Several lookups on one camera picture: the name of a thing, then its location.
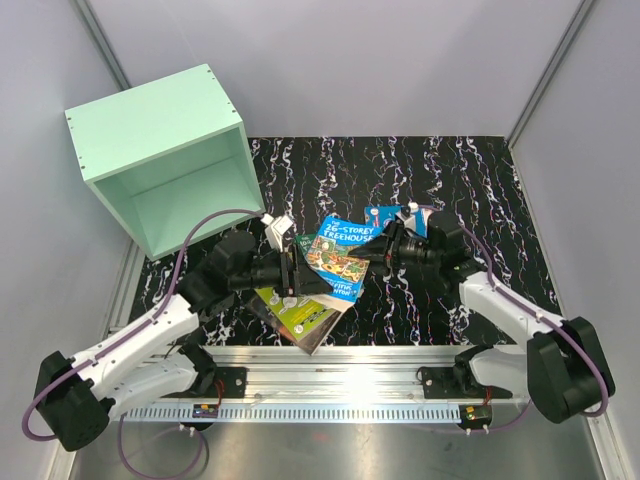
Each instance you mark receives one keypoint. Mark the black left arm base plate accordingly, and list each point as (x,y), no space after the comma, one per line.
(231,382)

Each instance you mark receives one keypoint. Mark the aluminium mounting rail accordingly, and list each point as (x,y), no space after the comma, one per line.
(330,370)

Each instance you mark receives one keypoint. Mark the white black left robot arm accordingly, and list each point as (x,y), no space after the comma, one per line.
(162,352)

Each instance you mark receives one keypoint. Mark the left small circuit board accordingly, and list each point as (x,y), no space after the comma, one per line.
(205,411)

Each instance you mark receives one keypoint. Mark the white slotted cable duct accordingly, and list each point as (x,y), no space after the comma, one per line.
(438,413)

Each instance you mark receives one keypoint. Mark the blue 26-storey treehouse book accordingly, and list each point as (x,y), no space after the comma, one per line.
(329,256)

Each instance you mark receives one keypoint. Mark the lime green paperback book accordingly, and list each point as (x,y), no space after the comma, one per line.
(294,317)

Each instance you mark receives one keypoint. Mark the black marbled table mat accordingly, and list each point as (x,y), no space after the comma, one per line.
(311,178)

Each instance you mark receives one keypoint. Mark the right small circuit board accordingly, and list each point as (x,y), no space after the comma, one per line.
(477,413)

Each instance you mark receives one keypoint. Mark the green 104-storey treehouse book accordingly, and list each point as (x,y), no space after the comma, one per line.
(305,243)

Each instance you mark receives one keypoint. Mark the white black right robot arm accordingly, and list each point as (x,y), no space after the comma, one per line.
(562,368)

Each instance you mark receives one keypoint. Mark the blue cartoon cover book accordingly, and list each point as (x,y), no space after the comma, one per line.
(380,216)

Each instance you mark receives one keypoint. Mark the dark tale two cities book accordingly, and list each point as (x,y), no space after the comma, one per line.
(312,342)

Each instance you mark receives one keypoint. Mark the small circuit board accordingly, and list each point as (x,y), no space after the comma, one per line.
(477,413)
(205,411)

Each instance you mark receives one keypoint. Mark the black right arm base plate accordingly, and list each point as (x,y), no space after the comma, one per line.
(455,382)

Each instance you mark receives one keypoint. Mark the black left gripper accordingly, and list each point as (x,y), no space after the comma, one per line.
(297,277)

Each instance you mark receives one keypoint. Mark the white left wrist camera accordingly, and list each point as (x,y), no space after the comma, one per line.
(275,229)

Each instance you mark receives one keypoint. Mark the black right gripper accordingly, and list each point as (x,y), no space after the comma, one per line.
(376,250)

